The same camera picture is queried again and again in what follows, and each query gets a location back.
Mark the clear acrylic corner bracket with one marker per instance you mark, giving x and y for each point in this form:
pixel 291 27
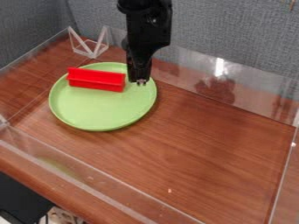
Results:
pixel 87 47

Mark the red rectangular block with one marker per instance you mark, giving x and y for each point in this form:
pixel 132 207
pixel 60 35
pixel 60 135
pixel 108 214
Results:
pixel 96 79

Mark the green round plate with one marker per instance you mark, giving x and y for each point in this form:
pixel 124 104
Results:
pixel 95 109

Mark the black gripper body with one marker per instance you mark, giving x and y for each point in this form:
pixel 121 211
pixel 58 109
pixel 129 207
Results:
pixel 148 22

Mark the clear acrylic enclosure walls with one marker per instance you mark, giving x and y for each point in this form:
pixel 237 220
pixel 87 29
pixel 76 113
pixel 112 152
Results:
pixel 211 158

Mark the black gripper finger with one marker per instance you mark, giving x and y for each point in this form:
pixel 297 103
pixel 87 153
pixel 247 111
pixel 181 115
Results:
pixel 128 61
pixel 139 74

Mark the white power strip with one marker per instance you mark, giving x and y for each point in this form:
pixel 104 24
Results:
pixel 60 216

